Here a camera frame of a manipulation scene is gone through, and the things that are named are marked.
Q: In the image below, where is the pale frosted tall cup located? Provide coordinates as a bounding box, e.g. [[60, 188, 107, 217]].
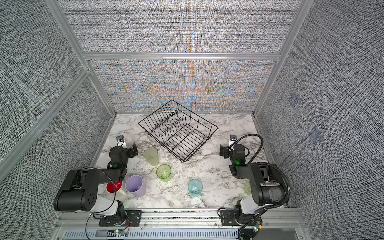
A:
[[144, 147, 160, 166]]

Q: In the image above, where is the purple plastic cup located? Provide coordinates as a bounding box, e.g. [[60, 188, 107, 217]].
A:
[[125, 175, 147, 197]]

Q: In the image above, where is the green transparent cup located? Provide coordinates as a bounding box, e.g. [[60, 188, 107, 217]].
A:
[[156, 164, 172, 182]]

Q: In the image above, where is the black wire dish rack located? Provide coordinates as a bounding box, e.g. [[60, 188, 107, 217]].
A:
[[139, 100, 219, 163]]

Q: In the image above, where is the teal transparent cup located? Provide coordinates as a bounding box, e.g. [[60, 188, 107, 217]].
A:
[[188, 179, 203, 197]]

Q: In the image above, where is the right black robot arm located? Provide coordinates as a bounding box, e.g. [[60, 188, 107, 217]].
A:
[[218, 144, 291, 226]]

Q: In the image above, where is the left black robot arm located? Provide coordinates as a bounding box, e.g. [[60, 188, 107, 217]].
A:
[[54, 144, 138, 216]]

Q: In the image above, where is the light green glass cup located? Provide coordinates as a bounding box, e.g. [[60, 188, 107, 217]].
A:
[[244, 181, 252, 195]]

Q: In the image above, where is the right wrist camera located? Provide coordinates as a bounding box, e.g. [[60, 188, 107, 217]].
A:
[[229, 135, 237, 150]]

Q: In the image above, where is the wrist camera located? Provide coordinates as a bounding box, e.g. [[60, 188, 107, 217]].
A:
[[116, 135, 127, 148], [229, 135, 237, 150]]

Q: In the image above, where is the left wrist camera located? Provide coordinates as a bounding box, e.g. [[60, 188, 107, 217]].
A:
[[116, 135, 127, 148]]

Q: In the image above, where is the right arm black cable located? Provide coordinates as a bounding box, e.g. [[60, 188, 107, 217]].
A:
[[232, 133, 291, 211]]

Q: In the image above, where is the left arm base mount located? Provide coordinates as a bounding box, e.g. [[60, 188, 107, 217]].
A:
[[99, 210, 143, 227]]

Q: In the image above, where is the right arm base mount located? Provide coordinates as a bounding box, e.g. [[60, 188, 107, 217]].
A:
[[218, 208, 243, 227]]

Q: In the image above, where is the aluminium front rail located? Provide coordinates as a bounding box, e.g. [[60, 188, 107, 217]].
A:
[[54, 208, 307, 231]]

